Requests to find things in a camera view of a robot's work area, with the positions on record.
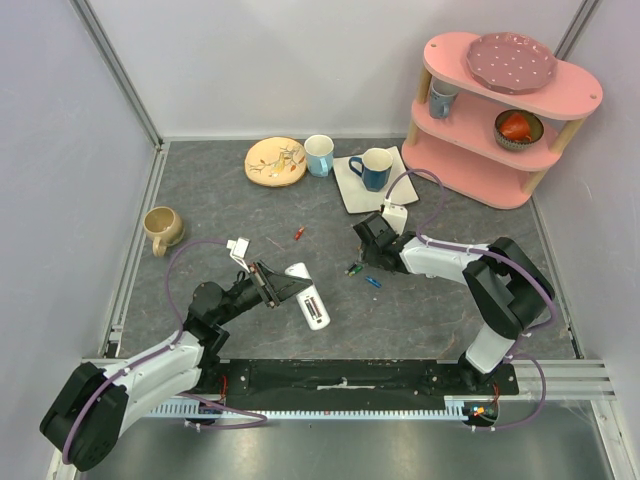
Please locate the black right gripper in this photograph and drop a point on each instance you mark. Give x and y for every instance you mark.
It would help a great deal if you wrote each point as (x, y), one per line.
(373, 239)

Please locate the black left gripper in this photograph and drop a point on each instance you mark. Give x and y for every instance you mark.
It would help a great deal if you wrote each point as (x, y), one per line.
(275, 287)

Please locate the black battery with orange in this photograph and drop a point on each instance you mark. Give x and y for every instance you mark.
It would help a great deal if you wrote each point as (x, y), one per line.
(312, 307)

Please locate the white remote control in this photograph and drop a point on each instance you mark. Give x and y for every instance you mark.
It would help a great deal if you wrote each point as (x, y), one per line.
(309, 296)

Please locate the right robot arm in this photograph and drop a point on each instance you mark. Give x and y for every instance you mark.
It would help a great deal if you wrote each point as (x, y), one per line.
(509, 291)

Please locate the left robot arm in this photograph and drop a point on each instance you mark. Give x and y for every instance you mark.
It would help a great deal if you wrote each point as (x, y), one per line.
(97, 405)

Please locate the blue battery lower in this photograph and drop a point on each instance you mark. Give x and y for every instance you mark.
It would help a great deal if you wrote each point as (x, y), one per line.
(373, 282)

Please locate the dark blue mug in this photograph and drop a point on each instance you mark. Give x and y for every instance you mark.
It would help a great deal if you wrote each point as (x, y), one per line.
(373, 167)

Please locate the light blue mug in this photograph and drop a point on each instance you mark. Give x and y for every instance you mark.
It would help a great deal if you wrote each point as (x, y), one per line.
(319, 151)

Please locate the beige floral plate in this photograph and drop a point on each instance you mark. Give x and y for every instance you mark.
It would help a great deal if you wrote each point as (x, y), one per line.
(275, 162)

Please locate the beige mug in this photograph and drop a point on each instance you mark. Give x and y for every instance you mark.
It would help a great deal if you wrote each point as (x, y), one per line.
(164, 227)

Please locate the pink three-tier shelf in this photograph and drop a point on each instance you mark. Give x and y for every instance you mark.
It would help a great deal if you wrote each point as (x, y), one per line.
(494, 113)

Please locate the blue grey mug on shelf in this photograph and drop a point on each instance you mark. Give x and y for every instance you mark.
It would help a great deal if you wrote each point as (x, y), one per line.
(441, 97)

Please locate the red cup in bowl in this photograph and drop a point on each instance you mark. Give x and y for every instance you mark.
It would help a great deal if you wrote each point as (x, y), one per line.
(516, 128)

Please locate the dark patterned bowl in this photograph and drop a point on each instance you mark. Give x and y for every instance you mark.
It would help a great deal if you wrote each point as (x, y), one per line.
(537, 131)

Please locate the purple dotted plate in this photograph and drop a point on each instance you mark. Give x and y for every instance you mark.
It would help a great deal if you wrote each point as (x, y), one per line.
(510, 63)

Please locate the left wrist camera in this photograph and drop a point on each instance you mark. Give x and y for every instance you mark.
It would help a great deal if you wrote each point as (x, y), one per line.
(237, 251)

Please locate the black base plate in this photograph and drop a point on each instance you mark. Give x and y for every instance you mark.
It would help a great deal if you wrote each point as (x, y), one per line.
(238, 377)

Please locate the slotted cable duct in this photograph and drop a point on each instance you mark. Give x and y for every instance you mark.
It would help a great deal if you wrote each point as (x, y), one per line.
(452, 409)

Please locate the aluminium frame rail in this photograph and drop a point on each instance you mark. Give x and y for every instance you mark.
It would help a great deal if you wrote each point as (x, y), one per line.
(108, 53)

